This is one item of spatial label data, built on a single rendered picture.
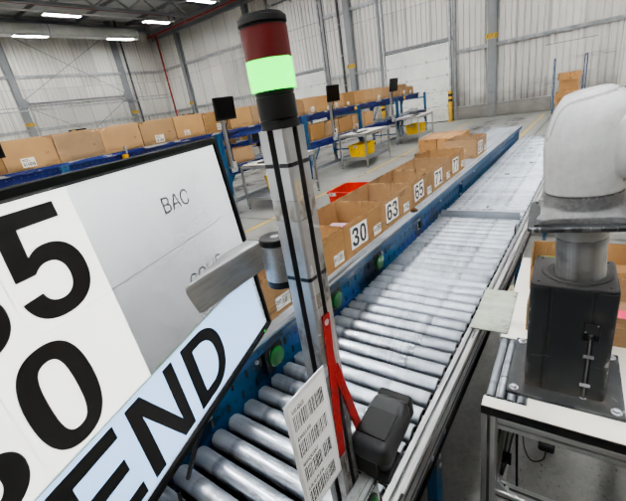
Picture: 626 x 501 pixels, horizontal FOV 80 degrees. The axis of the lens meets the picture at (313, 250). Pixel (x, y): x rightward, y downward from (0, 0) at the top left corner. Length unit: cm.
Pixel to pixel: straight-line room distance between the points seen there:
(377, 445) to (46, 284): 50
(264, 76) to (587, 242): 85
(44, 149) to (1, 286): 540
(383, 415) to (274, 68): 53
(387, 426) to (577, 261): 65
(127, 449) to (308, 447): 24
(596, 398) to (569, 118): 70
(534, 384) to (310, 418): 83
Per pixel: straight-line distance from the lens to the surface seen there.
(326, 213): 206
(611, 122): 99
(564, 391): 125
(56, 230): 35
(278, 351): 130
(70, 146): 582
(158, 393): 42
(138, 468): 42
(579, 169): 99
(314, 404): 53
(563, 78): 1475
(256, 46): 43
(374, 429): 66
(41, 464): 35
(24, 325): 33
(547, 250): 197
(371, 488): 73
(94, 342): 36
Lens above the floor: 157
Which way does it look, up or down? 21 degrees down
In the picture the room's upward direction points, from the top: 10 degrees counter-clockwise
